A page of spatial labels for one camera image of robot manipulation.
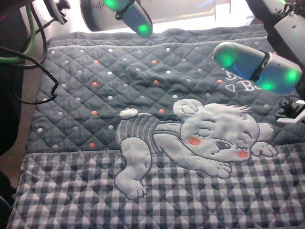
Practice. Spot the grey bear print quilt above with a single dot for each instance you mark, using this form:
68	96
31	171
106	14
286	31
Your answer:
95	95

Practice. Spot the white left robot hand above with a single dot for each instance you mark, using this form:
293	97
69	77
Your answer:
138	19

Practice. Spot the wrist camera on white bracket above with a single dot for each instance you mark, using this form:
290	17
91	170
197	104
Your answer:
57	12
289	112

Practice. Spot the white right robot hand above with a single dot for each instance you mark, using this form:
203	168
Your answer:
247	62

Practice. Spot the large clear plastic syringe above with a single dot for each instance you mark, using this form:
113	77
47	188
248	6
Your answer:
178	14

